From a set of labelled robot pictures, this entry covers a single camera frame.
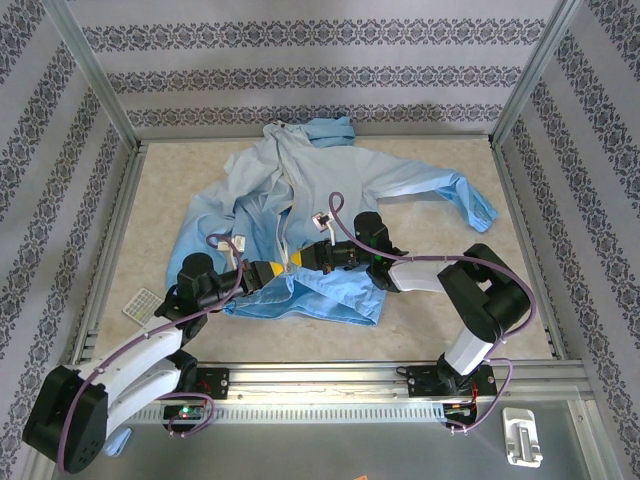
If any light blue zip jacket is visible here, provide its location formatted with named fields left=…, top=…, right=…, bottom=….
left=164, top=115, right=500, bottom=329

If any circuit board with green light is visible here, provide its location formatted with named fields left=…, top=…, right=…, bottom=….
left=163, top=403, right=206, bottom=421

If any grey metal shelf panel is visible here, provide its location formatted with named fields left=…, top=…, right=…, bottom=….
left=49, top=423, right=601, bottom=480

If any small light blue object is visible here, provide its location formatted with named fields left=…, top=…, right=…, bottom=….
left=102, top=427, right=132, bottom=459

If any white plastic holder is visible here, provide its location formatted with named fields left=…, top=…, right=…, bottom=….
left=501, top=407, right=545, bottom=469

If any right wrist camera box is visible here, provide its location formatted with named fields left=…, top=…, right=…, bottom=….
left=310, top=211, right=337, bottom=237

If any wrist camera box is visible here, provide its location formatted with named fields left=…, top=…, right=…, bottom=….
left=310, top=211, right=337, bottom=237
left=228, top=234, right=248, bottom=269

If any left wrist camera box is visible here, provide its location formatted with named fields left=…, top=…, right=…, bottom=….
left=228, top=234, right=248, bottom=269

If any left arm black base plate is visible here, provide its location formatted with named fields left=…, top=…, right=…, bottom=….
left=192, top=367, right=230, bottom=400

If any aluminium side rail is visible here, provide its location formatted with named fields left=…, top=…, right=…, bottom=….
left=69, top=142, right=149, bottom=365
left=490, top=138, right=569, bottom=360

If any aluminium mounting rail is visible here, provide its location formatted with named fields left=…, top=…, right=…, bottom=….
left=47, top=362, right=589, bottom=404

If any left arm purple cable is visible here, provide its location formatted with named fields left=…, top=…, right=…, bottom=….
left=54, top=233, right=247, bottom=474

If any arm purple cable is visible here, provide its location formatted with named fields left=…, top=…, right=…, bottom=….
left=54, top=233, right=247, bottom=474
left=328, top=192, right=534, bottom=436

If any slotted grey cable duct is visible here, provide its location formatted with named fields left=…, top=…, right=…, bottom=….
left=124, top=403, right=446, bottom=425

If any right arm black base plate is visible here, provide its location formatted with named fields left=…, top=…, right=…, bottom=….
left=407, top=364, right=497, bottom=400

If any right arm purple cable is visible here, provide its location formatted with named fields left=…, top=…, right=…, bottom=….
left=328, top=192, right=534, bottom=436

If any aluminium frame post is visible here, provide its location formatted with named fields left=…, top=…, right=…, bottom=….
left=489, top=0, right=586, bottom=146
left=42, top=0, right=144, bottom=151

